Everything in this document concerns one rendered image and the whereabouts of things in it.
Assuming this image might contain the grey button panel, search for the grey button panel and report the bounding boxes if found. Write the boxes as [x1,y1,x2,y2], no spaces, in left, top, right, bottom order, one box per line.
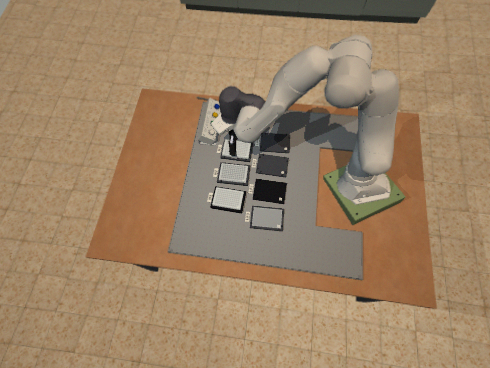
[196,97,220,146]

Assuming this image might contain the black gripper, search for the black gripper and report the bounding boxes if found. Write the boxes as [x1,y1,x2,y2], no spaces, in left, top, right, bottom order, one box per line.
[228,130,239,159]

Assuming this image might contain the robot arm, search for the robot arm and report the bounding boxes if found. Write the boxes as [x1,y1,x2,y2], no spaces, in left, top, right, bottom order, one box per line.
[211,35,399,205]

